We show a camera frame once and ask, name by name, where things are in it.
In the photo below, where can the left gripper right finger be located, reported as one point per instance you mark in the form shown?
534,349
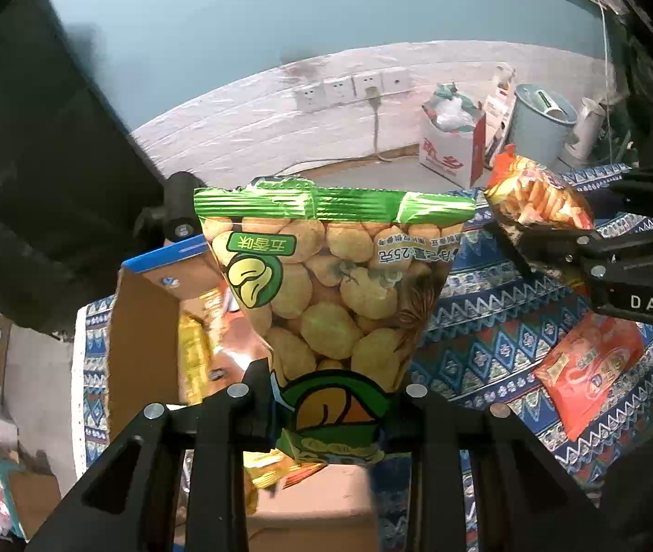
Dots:
398,424

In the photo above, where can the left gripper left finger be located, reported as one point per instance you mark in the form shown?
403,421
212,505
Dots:
259,414

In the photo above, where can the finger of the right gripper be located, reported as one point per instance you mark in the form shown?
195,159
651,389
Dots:
624,196
540,250

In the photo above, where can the long gold biscuit pack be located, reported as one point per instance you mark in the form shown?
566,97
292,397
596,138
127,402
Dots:
267,471

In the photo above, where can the orange white-lettered snack bag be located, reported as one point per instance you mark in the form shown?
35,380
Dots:
236,345

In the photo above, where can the orange green chip bag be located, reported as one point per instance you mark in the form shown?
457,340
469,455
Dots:
524,192

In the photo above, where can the yellow cracker sleeve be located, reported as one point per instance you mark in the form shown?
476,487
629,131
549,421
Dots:
194,359

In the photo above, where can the red cracker bag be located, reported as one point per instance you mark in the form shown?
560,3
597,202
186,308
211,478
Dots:
584,365

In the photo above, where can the green peanut snack bag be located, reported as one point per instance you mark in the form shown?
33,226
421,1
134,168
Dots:
340,284

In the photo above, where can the open cardboard box blue rim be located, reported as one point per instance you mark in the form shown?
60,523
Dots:
129,496

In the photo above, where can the white electric kettle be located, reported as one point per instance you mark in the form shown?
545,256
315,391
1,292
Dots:
584,135

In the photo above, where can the blue patterned tablecloth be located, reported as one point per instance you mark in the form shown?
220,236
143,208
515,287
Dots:
491,457

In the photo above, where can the light blue waste bin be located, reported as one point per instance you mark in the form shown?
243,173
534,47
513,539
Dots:
541,124

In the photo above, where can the flattened cardboard packaging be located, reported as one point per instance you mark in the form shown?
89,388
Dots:
498,106

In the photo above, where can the red white paper bag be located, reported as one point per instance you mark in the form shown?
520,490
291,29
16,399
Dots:
453,134

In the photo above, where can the cardboard pile on floor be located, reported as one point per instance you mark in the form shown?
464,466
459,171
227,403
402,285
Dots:
27,499

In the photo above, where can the black fabric backdrop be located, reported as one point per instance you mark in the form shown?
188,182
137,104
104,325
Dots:
73,185

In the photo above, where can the white wall socket row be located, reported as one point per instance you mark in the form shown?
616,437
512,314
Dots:
345,90

